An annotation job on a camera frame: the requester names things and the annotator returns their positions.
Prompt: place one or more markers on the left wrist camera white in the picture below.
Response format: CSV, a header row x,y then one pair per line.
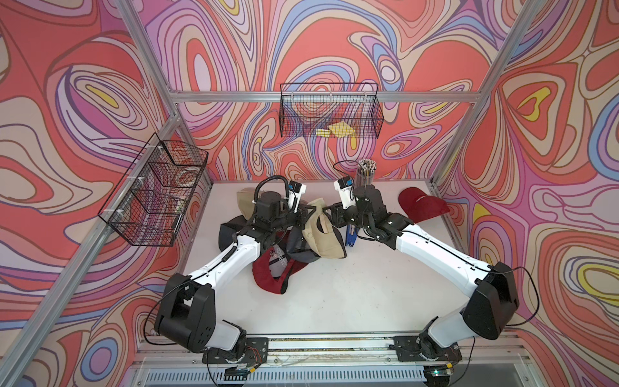
x,y
295,192

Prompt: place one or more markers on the black wire basket wall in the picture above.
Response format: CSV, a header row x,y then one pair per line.
x,y
306,106
148,206

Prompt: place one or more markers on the black wire basket back wall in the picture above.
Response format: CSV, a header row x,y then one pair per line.
x,y
306,106

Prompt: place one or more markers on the dark grey cap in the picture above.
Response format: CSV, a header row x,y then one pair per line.
x,y
299,249
231,231

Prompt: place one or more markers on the beige cap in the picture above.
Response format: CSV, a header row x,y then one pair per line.
x,y
245,202
320,234

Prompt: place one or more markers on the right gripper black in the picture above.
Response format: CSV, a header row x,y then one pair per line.
x,y
336,210

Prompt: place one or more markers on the pencil cup with pencils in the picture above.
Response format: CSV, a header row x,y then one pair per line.
x,y
365,172

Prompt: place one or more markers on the black wire basket left wall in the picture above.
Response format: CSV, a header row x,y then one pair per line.
x,y
148,206

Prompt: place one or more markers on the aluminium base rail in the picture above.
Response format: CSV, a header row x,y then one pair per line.
x,y
350,359

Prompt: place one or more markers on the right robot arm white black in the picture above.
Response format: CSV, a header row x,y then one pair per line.
x,y
490,288

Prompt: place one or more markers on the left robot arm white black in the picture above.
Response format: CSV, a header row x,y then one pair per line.
x,y
187,313

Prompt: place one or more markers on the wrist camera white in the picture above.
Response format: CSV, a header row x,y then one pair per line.
x,y
344,186
295,192

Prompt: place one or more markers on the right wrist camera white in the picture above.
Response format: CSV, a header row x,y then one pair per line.
x,y
344,186

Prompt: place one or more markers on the dark red cap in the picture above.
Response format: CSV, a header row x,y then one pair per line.
x,y
420,206
274,268

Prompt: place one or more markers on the dark red cap front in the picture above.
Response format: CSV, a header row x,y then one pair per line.
x,y
274,268

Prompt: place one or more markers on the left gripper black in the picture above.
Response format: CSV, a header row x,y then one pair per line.
x,y
301,216

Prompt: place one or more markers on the yellow sticky notes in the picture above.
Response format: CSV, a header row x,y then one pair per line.
x,y
338,130

